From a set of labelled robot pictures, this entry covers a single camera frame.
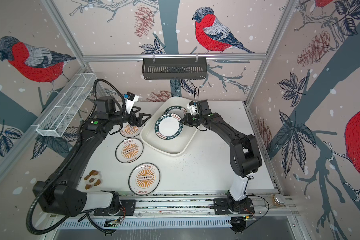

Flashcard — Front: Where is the white plastic bin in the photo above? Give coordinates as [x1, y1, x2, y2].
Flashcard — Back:
[140, 97, 198, 157]

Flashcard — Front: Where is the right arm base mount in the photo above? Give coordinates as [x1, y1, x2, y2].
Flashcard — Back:
[209, 191, 255, 215]

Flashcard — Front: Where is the white mesh wall shelf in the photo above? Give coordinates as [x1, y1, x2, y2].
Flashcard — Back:
[36, 73, 96, 137]

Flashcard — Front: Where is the black corrugated cable hose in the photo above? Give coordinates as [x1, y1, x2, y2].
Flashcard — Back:
[25, 143, 85, 235]

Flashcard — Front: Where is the aluminium frame crossbar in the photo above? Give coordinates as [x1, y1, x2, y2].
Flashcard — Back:
[82, 53, 268, 63]

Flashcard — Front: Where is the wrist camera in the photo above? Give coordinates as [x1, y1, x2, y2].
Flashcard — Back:
[124, 92, 139, 114]
[187, 101, 198, 116]

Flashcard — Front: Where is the green rim plate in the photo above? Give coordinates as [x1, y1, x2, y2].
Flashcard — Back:
[154, 113, 183, 140]
[164, 106, 188, 119]

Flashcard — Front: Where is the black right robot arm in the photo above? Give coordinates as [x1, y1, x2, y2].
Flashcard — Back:
[180, 100, 263, 202]

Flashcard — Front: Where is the brown toy figure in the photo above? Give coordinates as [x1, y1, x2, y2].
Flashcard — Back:
[84, 170, 102, 190]

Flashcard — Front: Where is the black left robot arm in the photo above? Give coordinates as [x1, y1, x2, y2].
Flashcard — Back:
[33, 97, 151, 217]

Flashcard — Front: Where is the black hanging wire basket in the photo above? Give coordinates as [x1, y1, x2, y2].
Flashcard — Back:
[142, 58, 208, 80]

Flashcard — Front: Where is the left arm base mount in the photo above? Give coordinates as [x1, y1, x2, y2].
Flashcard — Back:
[94, 200, 136, 217]

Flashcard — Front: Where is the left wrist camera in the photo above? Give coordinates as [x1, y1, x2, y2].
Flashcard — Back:
[124, 92, 139, 114]

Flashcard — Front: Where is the orange sunburst plate back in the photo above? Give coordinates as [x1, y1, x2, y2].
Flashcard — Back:
[120, 123, 143, 138]

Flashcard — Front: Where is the small glass jar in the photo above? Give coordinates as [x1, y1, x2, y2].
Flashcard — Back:
[266, 193, 286, 209]

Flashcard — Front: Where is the orange sunburst plate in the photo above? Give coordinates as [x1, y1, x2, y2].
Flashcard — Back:
[115, 138, 144, 164]
[129, 163, 161, 196]
[120, 123, 143, 138]

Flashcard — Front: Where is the orange sunburst plate front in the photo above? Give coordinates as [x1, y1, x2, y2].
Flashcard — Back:
[129, 163, 161, 196]

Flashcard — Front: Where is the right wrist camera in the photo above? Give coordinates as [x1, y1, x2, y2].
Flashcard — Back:
[187, 101, 198, 116]

